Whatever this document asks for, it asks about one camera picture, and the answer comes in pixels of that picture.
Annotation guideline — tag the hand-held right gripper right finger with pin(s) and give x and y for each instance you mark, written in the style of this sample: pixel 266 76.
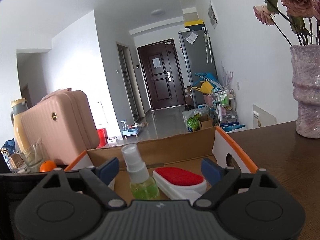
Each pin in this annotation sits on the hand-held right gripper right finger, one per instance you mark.
pixel 211 170

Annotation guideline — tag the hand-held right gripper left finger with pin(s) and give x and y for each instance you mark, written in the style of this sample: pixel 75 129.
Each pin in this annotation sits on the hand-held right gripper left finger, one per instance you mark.
pixel 110 168

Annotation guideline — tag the red and white lint brush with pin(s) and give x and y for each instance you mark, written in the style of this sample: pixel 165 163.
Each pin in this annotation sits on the red and white lint brush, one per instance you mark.
pixel 177 175

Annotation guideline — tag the green spray bottle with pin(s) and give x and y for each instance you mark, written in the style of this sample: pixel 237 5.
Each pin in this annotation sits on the green spray bottle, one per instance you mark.
pixel 143 187

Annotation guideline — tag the red cardboard box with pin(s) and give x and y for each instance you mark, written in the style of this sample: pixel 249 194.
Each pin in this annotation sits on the red cardboard box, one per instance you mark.
pixel 175 147

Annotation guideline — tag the red bucket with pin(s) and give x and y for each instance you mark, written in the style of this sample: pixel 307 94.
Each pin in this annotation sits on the red bucket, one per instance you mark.
pixel 102 137

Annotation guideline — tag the clear glass cup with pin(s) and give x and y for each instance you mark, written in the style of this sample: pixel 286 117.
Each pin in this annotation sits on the clear glass cup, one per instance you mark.
pixel 31 157

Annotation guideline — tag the orange fruit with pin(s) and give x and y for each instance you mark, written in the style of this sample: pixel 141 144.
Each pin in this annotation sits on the orange fruit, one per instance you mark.
pixel 47 167

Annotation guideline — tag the blue cloth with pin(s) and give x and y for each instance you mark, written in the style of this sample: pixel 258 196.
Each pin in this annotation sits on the blue cloth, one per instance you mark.
pixel 8 145

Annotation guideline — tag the small blue tray stand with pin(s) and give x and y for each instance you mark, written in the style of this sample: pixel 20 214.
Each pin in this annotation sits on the small blue tray stand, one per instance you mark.
pixel 132 130

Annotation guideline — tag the brown cardboard floor box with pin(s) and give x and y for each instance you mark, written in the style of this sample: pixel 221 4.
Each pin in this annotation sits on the brown cardboard floor box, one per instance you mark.
pixel 206 123

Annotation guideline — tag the blue and white package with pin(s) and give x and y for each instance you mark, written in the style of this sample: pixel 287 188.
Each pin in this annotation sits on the blue and white package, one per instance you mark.
pixel 232 127

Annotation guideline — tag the green and white plastic bag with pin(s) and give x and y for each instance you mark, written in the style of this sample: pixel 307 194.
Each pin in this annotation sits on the green and white plastic bag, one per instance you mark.
pixel 192 121

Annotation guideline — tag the yellow thermos jug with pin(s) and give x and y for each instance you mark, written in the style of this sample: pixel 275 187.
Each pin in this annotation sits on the yellow thermos jug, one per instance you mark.
pixel 18 127

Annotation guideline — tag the pink hard-shell suitcase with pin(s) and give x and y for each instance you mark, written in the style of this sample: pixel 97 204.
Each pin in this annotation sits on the pink hard-shell suitcase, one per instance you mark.
pixel 62 125

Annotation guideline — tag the metal rolling cart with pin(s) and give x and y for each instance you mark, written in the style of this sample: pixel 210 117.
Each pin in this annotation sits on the metal rolling cart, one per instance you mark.
pixel 225 105

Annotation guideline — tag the pink bucket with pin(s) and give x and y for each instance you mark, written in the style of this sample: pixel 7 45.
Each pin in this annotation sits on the pink bucket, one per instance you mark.
pixel 208 99

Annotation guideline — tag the white cardboard board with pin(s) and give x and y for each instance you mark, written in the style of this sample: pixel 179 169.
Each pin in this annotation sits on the white cardboard board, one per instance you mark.
pixel 263 116

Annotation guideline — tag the yellow plastic item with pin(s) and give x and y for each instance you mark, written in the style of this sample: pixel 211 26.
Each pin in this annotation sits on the yellow plastic item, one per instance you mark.
pixel 206 87

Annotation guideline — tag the blue folded rack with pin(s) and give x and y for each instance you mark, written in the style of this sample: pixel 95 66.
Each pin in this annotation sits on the blue folded rack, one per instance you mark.
pixel 206 77

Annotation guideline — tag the white feather decoration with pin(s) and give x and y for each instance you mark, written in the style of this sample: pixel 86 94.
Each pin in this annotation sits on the white feather decoration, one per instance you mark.
pixel 227 76

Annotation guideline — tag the dark brown entrance door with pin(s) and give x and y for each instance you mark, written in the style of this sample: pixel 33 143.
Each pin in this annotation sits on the dark brown entrance door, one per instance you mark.
pixel 160 80

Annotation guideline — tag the grey refrigerator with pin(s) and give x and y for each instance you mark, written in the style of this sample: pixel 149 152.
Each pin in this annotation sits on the grey refrigerator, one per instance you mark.
pixel 197 62

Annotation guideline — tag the pale purple ceramic vase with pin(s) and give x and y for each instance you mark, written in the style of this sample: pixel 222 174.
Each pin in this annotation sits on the pale purple ceramic vase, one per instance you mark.
pixel 307 92

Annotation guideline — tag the clear folded umbrella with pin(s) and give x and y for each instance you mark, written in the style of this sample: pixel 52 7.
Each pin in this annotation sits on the clear folded umbrella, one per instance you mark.
pixel 207 45

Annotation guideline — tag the clear document pouch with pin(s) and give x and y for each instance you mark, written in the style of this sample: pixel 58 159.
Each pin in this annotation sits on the clear document pouch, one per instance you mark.
pixel 191 38

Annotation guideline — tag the navy and yellow box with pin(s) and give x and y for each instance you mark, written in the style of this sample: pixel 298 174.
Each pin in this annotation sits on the navy and yellow box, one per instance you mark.
pixel 193 25

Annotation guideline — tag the beige box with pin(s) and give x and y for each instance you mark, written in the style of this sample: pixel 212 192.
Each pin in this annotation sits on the beige box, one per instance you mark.
pixel 190 15

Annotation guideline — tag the round ceiling lamp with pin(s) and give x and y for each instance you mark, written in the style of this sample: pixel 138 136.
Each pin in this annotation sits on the round ceiling lamp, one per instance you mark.
pixel 158 12

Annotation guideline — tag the white wall socket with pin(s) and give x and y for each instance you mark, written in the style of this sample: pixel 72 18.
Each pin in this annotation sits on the white wall socket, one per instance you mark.
pixel 238 85

